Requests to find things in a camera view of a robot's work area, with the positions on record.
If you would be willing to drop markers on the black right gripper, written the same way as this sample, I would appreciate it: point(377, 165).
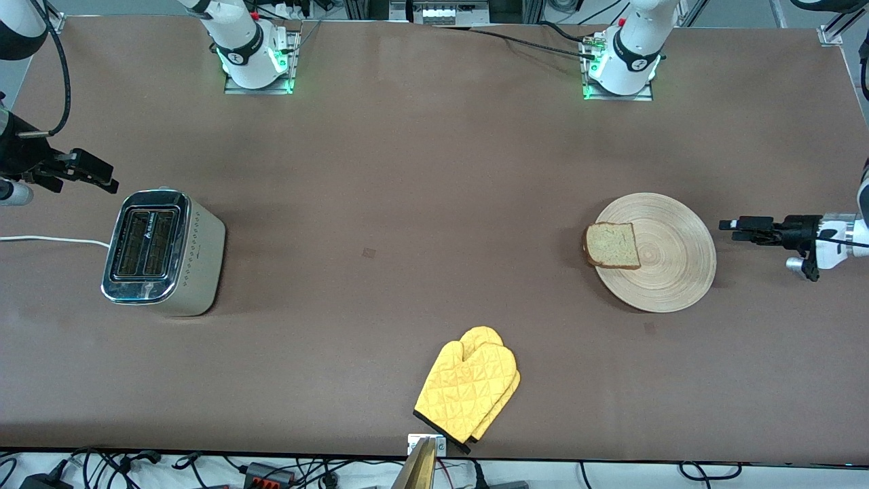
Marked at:
point(15, 155)

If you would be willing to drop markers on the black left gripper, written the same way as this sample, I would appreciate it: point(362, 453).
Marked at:
point(800, 228)

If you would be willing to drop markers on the round light wooden plate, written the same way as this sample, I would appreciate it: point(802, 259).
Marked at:
point(679, 272)

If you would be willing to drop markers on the slice of brown bread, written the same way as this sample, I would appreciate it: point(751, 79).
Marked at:
point(611, 246)

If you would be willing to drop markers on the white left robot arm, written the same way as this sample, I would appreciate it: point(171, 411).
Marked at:
point(635, 47)

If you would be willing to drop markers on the silver two-slot toaster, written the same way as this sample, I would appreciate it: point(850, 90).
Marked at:
point(197, 272)

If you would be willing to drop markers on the yellow quilted oven mitt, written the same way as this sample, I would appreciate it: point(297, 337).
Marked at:
point(468, 387)
point(482, 335)

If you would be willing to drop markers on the black power adapter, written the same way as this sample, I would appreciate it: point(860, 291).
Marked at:
point(44, 482)

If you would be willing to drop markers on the white power strip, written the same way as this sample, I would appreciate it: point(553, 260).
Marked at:
point(441, 12)

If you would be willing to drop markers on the gold aluminium profile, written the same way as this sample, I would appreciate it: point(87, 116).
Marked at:
point(417, 472)

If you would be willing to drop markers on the black left camera bracket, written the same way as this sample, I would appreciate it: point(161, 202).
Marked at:
point(811, 272)

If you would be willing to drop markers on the silver table corner bracket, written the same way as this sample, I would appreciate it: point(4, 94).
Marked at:
point(829, 35)
point(56, 24)

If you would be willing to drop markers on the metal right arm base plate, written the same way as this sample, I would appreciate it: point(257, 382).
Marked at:
point(234, 90)

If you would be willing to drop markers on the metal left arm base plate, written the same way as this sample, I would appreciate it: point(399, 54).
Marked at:
point(589, 94)

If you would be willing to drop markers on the silver table edge bracket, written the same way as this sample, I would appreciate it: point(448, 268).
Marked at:
point(440, 445)

